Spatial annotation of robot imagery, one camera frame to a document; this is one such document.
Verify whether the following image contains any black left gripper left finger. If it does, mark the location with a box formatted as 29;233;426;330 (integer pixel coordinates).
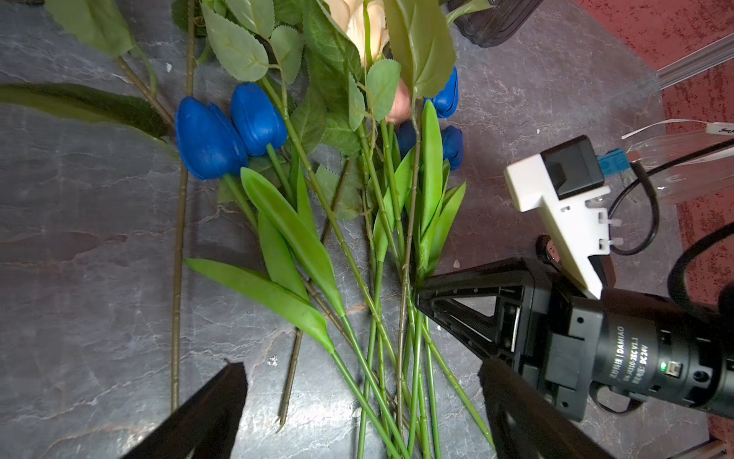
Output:
124;363;248;458

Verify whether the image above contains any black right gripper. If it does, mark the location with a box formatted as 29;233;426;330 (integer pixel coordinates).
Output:
416;258;733;421

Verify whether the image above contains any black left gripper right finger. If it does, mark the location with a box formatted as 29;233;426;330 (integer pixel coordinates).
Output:
478;360;611;458

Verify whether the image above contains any white rose flower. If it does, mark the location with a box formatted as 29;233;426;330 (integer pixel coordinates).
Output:
326;0;390;66

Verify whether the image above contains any blue tulip pair right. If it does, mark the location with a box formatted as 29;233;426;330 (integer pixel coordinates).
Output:
395;65;466;172

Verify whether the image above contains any pink tulip bud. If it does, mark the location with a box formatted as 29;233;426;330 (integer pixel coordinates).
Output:
386;80;412;124

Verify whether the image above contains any clear glass vase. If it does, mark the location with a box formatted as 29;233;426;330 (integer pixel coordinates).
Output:
626;120;733;204

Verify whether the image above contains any dark ribbed glass vase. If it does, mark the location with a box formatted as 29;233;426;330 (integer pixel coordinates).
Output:
443;0;542;48

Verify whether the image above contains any aluminium corner profile right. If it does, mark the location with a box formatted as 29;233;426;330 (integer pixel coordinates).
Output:
657;34;734;90

